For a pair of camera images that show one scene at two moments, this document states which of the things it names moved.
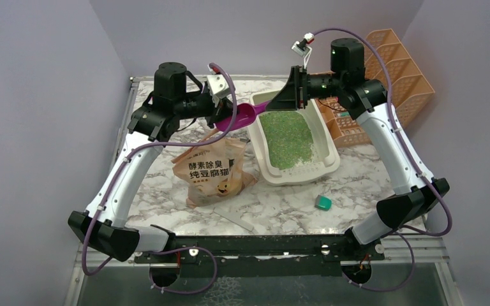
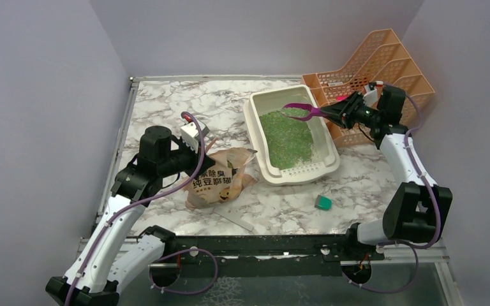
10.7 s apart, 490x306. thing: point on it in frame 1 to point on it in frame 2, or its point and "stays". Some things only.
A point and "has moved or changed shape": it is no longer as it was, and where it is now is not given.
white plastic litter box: [291, 146] stays
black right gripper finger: [295, 95] to [339, 111]
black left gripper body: [214, 118] to [184, 159]
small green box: [323, 203] stays
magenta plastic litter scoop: [245, 115] to [314, 111]
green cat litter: [289, 137] stays
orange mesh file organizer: [385, 59] stays
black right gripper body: [319, 86] to [360, 113]
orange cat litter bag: [213, 171] has moved or changed shape
